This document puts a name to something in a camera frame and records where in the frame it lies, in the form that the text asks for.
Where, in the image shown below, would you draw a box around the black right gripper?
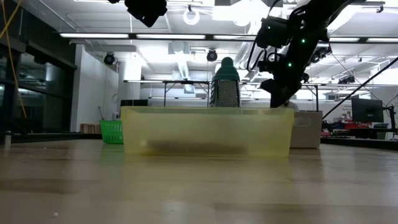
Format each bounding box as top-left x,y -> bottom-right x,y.
260,73 -> 304,108

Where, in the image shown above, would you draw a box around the grey plastic bin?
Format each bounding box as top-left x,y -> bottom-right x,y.
289,110 -> 323,149

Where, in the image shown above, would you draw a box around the red and blue bins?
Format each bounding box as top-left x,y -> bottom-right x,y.
323,122 -> 374,131

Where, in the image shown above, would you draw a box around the yellow translucent plastic bin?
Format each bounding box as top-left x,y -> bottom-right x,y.
120,106 -> 295,157

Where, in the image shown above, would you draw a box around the black monitor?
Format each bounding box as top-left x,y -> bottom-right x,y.
351,98 -> 385,123

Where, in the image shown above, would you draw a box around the small green plastic basket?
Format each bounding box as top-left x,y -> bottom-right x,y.
99,119 -> 124,145

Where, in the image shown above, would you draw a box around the wooden crate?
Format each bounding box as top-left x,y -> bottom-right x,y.
80,123 -> 102,134

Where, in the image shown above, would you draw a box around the white ring lamp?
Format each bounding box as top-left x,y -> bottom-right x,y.
182,7 -> 201,26

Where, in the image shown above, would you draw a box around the metal grater with teal handle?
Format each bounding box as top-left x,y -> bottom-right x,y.
210,57 -> 242,108

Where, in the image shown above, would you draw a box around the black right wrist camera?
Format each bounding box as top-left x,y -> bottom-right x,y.
255,16 -> 292,49

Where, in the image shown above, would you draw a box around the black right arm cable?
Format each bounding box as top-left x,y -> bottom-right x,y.
322,57 -> 398,121

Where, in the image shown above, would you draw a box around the black background table frame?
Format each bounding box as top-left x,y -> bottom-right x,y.
163,80 -> 320,106

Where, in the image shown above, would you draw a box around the yellow cable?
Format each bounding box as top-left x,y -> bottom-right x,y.
0,0 -> 28,119

